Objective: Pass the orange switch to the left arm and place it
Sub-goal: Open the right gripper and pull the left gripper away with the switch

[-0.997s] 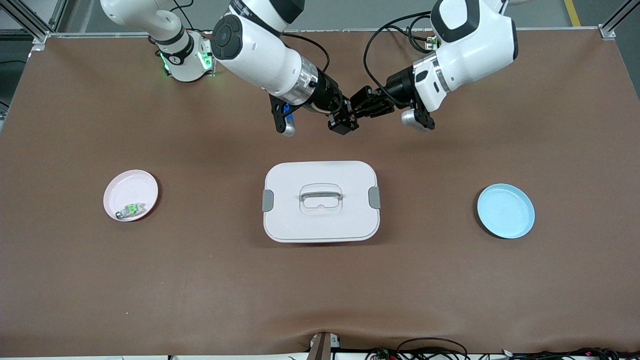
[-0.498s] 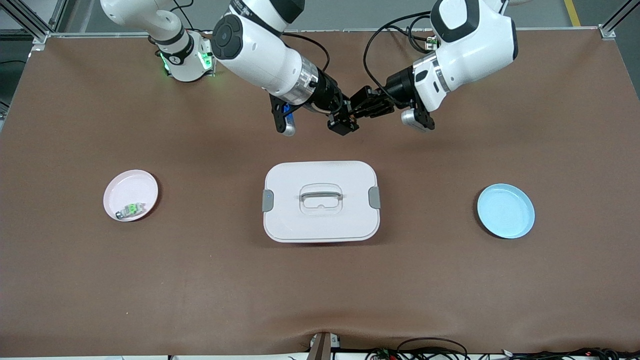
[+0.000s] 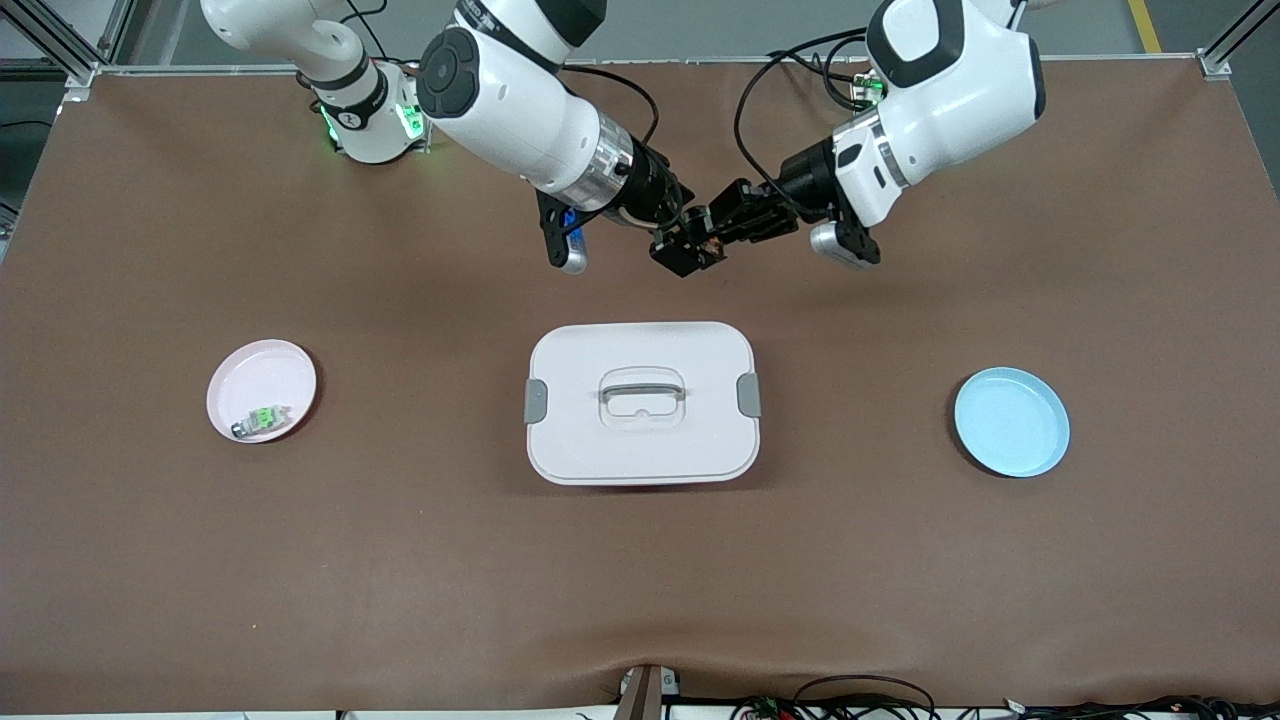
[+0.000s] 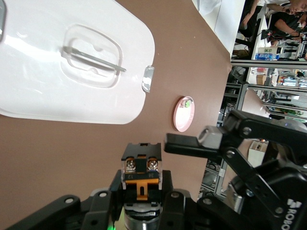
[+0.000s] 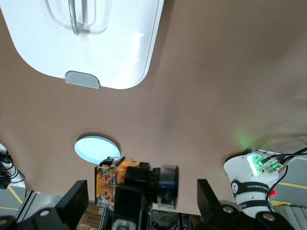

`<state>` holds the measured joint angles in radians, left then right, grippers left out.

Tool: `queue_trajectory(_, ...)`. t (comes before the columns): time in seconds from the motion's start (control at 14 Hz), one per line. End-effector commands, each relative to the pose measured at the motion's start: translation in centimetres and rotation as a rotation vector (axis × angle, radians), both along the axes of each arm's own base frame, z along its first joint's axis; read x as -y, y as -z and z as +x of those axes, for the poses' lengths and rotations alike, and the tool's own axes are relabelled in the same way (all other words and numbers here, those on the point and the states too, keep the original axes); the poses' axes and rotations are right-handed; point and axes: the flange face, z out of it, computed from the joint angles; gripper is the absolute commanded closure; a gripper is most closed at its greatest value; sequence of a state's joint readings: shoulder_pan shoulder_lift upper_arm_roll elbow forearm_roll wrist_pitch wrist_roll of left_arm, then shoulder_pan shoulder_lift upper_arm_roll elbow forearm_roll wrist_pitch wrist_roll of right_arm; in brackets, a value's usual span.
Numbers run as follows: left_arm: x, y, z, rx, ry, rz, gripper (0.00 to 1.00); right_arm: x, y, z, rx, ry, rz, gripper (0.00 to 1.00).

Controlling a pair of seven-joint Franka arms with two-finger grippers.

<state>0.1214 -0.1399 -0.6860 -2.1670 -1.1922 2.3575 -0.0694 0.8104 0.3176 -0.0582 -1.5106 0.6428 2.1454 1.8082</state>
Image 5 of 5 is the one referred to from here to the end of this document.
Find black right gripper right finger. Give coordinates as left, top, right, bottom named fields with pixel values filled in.
left=192, top=178, right=297, bottom=230

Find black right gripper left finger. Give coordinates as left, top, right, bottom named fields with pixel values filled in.
left=0, top=180, right=89, bottom=230

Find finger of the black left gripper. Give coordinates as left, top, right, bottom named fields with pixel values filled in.
left=111, top=184, right=154, bottom=230

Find orange and black switch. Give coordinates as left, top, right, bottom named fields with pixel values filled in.
left=94, top=155, right=180, bottom=212

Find brown cardboard box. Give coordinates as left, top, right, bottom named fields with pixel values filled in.
left=76, top=203, right=107, bottom=230

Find grey box latch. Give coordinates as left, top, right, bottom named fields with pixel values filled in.
left=64, top=70, right=101, bottom=90

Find white lidded storage box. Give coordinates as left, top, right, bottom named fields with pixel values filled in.
left=0, top=0, right=165, bottom=90

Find aluminium table leg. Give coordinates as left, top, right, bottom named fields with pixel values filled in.
left=15, top=190, right=38, bottom=218

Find grey ribbed panel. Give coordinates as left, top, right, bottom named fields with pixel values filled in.
left=272, top=202, right=307, bottom=230

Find light blue round plate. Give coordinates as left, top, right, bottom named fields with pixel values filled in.
left=74, top=135, right=121, bottom=163

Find brown table cloth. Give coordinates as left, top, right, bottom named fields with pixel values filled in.
left=0, top=0, right=307, bottom=214

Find silver base connector bracket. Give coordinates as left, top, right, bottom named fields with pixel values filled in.
left=244, top=147, right=288, bottom=178

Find black floor cable tangle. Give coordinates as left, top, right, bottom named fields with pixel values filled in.
left=0, top=143, right=26, bottom=190

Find black left base cables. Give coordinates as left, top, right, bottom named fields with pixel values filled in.
left=260, top=147, right=307, bottom=199

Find grey box lid handle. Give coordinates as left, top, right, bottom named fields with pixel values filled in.
left=68, top=0, right=84, bottom=36

